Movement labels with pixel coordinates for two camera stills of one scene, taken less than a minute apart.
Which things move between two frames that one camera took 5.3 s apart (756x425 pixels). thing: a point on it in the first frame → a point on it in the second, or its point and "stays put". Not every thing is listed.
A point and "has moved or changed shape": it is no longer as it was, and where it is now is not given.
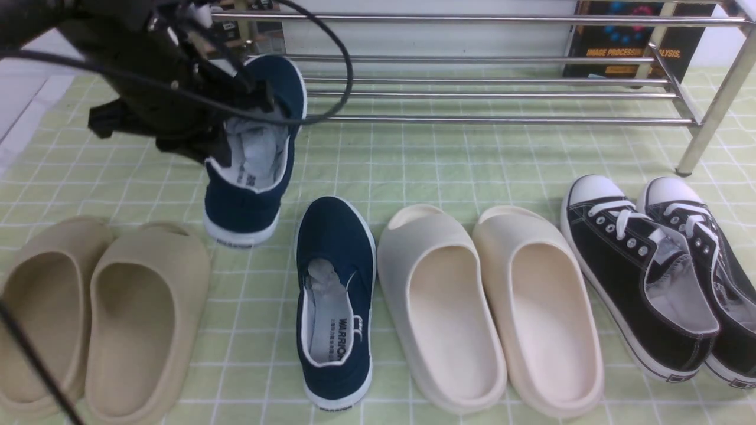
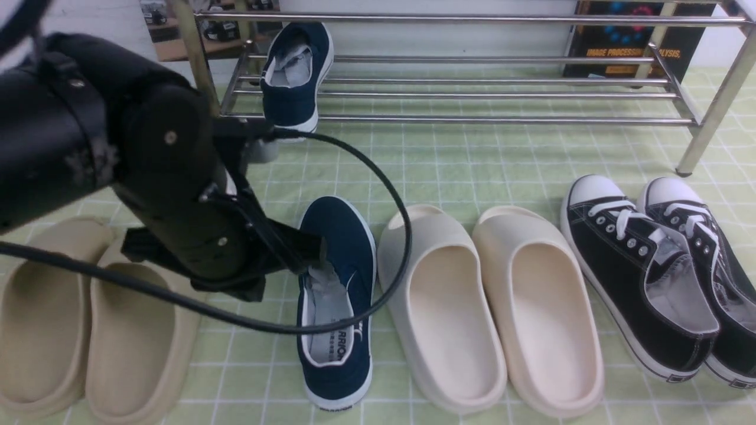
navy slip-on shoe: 243,197 has moved or changed shape
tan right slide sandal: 148,293 stays put
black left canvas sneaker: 645,277 stays put
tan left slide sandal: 45,284 stays put
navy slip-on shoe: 335,271 stays put
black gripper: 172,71 → 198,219
